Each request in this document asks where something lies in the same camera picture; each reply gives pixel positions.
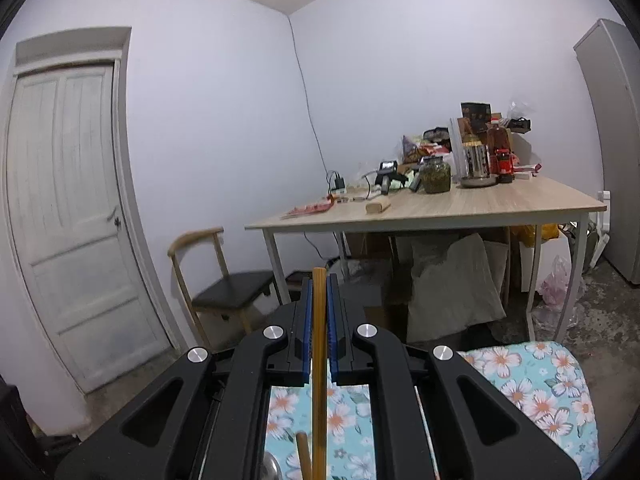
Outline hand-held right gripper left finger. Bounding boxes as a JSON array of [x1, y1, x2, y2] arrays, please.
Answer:
[[55, 275, 316, 480]]

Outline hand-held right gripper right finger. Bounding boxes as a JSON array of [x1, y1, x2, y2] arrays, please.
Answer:
[[326, 274, 583, 480]]

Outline light wooden chopstick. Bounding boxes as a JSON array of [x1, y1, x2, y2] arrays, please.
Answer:
[[294, 431, 314, 480], [311, 266, 329, 480]]

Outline wooden chair with black seat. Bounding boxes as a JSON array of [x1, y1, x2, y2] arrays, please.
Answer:
[[167, 226, 281, 353]]

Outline brown cardboard box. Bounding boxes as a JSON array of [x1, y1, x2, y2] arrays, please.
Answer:
[[345, 232, 396, 261]]

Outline grey sack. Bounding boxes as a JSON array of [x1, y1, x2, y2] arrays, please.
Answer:
[[407, 234, 507, 343]]

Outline red packets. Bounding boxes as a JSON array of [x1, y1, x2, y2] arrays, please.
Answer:
[[280, 201, 335, 220]]

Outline black handheld device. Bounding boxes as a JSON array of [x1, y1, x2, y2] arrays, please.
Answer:
[[375, 160, 416, 196]]

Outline glass jar with green contents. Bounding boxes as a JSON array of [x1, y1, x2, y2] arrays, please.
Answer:
[[419, 155, 452, 194]]

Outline light wooden desk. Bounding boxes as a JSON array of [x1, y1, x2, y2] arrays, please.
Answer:
[[244, 174, 608, 343]]

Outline colourful snack bag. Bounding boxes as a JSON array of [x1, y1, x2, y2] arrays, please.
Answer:
[[402, 135, 451, 163]]

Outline floral tablecloth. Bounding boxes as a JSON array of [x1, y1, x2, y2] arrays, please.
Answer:
[[262, 340, 600, 480]]

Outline metal canister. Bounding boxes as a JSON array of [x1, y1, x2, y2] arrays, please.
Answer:
[[461, 141, 491, 181]]

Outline pale pink plastic bag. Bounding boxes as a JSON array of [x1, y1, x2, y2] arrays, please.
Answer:
[[537, 255, 576, 311]]

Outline yellow bag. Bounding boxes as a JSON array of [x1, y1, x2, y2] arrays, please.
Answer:
[[510, 223, 561, 246]]

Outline red bottle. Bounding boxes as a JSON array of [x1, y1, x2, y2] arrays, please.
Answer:
[[487, 120, 516, 183]]

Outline black box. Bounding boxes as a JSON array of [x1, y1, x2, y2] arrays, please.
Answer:
[[460, 102, 492, 133]]

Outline white door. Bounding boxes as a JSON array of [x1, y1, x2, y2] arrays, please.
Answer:
[[5, 27, 181, 393]]

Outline clear plastic bag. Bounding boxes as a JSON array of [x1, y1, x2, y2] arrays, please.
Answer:
[[505, 100, 533, 133]]

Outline grey refrigerator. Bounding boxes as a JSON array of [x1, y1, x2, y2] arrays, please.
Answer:
[[573, 18, 640, 283]]

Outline wall cable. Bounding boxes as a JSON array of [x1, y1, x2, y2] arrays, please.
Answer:
[[289, 15, 333, 176]]

